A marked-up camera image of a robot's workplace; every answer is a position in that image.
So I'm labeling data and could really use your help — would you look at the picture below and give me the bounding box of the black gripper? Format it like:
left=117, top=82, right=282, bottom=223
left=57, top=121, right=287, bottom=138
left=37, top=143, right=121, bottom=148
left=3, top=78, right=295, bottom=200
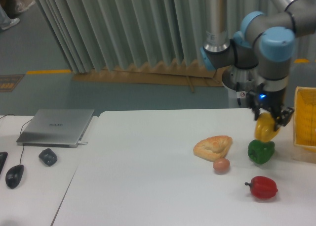
left=247, top=83, right=294, bottom=131

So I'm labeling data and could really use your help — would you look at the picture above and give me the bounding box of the yellow bell pepper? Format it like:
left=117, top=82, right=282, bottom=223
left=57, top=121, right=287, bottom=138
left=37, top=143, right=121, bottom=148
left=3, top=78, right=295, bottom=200
left=254, top=113, right=280, bottom=142

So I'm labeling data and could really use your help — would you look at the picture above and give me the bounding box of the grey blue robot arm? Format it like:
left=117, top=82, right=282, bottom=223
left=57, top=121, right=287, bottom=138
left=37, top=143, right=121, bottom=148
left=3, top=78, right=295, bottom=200
left=200, top=0, right=316, bottom=130

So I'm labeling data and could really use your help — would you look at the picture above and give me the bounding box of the green bell pepper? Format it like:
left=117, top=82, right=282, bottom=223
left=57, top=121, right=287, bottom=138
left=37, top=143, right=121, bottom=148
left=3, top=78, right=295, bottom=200
left=247, top=139, right=275, bottom=165

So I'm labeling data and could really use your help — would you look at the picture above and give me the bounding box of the red bell pepper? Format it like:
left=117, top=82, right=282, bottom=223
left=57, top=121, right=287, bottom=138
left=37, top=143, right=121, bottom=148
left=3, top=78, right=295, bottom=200
left=244, top=176, right=278, bottom=199

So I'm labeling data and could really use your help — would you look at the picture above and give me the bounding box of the yellow plastic basket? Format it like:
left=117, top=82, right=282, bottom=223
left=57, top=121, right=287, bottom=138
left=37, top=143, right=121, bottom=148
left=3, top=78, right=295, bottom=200
left=293, top=87, right=316, bottom=152

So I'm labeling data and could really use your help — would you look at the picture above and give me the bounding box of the golden bread pastry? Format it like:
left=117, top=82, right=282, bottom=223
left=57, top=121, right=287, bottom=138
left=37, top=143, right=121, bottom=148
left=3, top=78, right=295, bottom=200
left=193, top=136, right=233, bottom=162

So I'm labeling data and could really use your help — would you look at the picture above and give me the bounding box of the brown egg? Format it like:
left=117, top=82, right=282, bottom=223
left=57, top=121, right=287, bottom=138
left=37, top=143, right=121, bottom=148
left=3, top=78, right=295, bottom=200
left=213, top=158, right=230, bottom=174

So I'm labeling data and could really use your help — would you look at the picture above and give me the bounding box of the brown cardboard sheet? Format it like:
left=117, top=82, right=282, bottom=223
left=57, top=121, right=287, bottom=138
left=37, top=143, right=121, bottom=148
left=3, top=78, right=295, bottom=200
left=73, top=60, right=227, bottom=92

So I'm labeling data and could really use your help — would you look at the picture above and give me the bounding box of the grey pleated curtain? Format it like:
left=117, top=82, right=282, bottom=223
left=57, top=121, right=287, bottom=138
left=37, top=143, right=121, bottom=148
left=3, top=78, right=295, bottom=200
left=29, top=0, right=272, bottom=72

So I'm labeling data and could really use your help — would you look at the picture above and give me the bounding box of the silver closed laptop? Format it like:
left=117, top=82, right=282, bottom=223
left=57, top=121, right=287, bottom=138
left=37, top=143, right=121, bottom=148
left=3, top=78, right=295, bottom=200
left=16, top=109, right=94, bottom=147

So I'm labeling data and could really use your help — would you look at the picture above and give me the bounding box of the black small controller device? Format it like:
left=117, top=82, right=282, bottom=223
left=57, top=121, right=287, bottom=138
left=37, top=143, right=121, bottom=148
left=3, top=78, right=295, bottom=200
left=39, top=148, right=58, bottom=167

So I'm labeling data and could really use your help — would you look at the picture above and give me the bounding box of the black computer mouse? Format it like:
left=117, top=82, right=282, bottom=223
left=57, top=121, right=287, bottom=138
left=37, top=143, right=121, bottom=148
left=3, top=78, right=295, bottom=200
left=5, top=164, right=24, bottom=189

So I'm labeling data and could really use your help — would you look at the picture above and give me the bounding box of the black keyboard edge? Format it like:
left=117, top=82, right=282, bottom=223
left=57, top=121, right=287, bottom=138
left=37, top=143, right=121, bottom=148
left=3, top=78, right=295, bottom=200
left=0, top=152, right=8, bottom=173

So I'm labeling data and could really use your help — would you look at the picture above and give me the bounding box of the white sneaker shoe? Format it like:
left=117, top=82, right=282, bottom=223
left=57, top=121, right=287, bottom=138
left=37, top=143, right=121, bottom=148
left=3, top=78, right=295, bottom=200
left=0, top=18, right=20, bottom=31

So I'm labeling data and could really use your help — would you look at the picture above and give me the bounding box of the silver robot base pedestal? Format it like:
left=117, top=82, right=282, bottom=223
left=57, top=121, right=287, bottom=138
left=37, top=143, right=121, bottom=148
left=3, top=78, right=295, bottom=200
left=222, top=65, right=257, bottom=108

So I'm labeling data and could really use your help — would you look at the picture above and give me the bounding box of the black mouse cable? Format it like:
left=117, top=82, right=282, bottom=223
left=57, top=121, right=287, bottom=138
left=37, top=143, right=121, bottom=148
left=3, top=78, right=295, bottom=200
left=0, top=113, right=35, bottom=166

